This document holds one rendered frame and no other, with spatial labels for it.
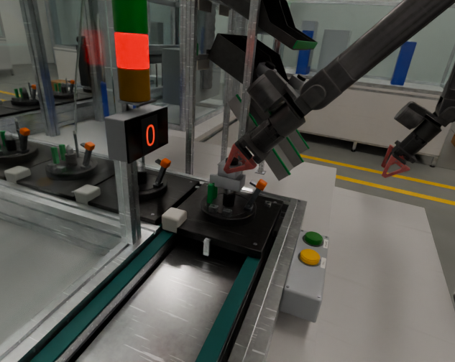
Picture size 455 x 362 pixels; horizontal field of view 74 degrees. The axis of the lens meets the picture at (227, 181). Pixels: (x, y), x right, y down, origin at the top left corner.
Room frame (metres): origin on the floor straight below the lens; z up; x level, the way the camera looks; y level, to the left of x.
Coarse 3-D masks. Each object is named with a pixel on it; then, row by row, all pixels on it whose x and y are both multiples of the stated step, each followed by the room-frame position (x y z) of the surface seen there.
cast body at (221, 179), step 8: (224, 160) 0.66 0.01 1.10; (232, 160) 0.64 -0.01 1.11; (216, 176) 0.64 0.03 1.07; (224, 176) 0.63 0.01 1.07; (232, 176) 0.62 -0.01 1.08; (240, 176) 0.64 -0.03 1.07; (216, 184) 0.64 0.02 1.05; (224, 184) 0.63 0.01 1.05; (232, 184) 0.62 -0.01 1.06; (240, 184) 0.62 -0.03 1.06
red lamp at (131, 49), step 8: (120, 32) 0.50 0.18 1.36; (120, 40) 0.48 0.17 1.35; (128, 40) 0.48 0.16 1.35; (136, 40) 0.49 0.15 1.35; (144, 40) 0.50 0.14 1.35; (120, 48) 0.49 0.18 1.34; (128, 48) 0.48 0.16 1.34; (136, 48) 0.49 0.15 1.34; (144, 48) 0.50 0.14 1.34; (120, 56) 0.49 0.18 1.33; (128, 56) 0.48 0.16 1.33; (136, 56) 0.49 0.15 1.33; (144, 56) 0.50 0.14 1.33; (120, 64) 0.49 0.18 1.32; (128, 64) 0.48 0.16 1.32; (136, 64) 0.49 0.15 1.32; (144, 64) 0.50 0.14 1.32
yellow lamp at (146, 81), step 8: (120, 72) 0.49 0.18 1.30; (128, 72) 0.48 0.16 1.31; (136, 72) 0.49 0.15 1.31; (144, 72) 0.50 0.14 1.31; (120, 80) 0.49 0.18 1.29; (128, 80) 0.48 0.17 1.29; (136, 80) 0.48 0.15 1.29; (144, 80) 0.49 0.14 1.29; (120, 88) 0.49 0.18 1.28; (128, 88) 0.48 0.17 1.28; (136, 88) 0.48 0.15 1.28; (144, 88) 0.49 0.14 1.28; (120, 96) 0.49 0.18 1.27; (128, 96) 0.48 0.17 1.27; (136, 96) 0.48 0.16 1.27; (144, 96) 0.49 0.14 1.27
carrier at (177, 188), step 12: (144, 168) 0.79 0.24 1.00; (144, 180) 0.72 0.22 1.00; (168, 180) 0.79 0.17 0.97; (180, 180) 0.80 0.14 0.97; (192, 180) 0.80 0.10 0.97; (144, 192) 0.67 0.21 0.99; (156, 192) 0.68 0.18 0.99; (168, 192) 0.72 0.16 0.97; (180, 192) 0.72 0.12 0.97; (192, 192) 0.76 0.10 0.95; (144, 204) 0.65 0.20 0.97; (156, 204) 0.65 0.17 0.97; (168, 204) 0.66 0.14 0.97; (144, 216) 0.59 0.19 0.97; (156, 216) 0.60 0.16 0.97
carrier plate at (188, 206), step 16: (240, 192) 0.75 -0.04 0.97; (192, 208) 0.65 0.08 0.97; (272, 208) 0.68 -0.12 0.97; (192, 224) 0.58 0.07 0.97; (208, 224) 0.58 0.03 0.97; (256, 224) 0.60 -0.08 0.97; (272, 224) 0.60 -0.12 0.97; (224, 240) 0.53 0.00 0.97; (240, 240) 0.53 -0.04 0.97; (256, 240) 0.54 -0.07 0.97; (256, 256) 0.50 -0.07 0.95
